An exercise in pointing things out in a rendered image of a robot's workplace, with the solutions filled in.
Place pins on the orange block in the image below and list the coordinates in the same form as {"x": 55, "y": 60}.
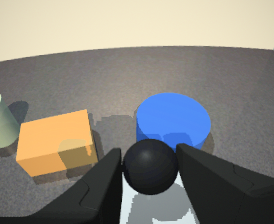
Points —
{"x": 56, "y": 144}

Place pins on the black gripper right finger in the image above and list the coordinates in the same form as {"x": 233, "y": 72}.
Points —
{"x": 222, "y": 192}

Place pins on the blue cylinder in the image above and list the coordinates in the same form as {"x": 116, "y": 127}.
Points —
{"x": 173, "y": 118}

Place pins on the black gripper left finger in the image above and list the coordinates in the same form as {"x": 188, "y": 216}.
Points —
{"x": 95, "y": 199}

